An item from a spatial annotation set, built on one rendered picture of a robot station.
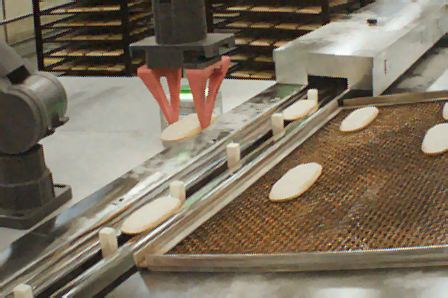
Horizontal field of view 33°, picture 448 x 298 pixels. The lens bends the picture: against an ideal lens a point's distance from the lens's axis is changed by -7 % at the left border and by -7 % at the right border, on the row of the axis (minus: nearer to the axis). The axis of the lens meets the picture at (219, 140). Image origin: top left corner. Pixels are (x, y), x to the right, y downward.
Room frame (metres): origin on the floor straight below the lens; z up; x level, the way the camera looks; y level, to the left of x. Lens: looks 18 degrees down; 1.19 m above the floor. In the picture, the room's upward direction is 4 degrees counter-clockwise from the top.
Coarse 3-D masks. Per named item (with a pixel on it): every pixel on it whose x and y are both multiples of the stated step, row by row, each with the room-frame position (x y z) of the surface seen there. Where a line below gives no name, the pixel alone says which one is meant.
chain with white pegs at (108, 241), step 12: (312, 96) 1.20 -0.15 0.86; (276, 120) 1.08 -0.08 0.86; (276, 132) 1.08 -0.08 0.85; (228, 144) 0.96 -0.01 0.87; (228, 156) 0.96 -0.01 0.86; (240, 156) 0.96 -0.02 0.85; (228, 168) 0.96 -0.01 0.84; (180, 192) 0.83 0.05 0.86; (108, 228) 0.72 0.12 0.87; (108, 240) 0.71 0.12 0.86; (108, 252) 0.71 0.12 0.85; (24, 288) 0.59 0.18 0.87; (60, 288) 0.64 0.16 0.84
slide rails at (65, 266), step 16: (336, 80) 1.34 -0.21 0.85; (304, 96) 1.25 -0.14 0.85; (256, 128) 1.09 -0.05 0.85; (240, 144) 1.02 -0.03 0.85; (224, 160) 0.96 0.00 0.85; (240, 160) 0.96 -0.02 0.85; (192, 176) 0.91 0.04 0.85; (96, 240) 0.73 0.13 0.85; (80, 256) 0.70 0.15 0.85; (112, 256) 0.69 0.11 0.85; (48, 272) 0.66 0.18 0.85; (64, 272) 0.66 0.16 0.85; (32, 288) 0.63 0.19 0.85; (64, 288) 0.63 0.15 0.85
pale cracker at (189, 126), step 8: (184, 120) 0.86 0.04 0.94; (192, 120) 0.86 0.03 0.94; (168, 128) 0.84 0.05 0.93; (176, 128) 0.83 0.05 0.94; (184, 128) 0.83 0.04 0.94; (192, 128) 0.83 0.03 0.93; (200, 128) 0.84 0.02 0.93; (160, 136) 0.82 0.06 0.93; (168, 136) 0.81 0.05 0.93; (176, 136) 0.81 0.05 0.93; (184, 136) 0.82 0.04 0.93
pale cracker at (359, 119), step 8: (352, 112) 0.94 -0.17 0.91; (360, 112) 0.94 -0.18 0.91; (368, 112) 0.93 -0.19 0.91; (376, 112) 0.94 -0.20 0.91; (344, 120) 0.92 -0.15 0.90; (352, 120) 0.91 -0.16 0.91; (360, 120) 0.90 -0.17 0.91; (368, 120) 0.91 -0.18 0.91; (344, 128) 0.90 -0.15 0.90; (352, 128) 0.89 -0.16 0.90; (360, 128) 0.89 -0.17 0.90
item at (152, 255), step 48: (384, 96) 0.99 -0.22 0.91; (432, 96) 0.96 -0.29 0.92; (288, 144) 0.87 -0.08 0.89; (336, 144) 0.85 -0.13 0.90; (384, 144) 0.81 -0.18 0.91; (240, 192) 0.74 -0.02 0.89; (432, 192) 0.62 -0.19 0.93; (192, 240) 0.63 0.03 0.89; (288, 240) 0.59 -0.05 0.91; (384, 240) 0.54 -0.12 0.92; (432, 240) 0.51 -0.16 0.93
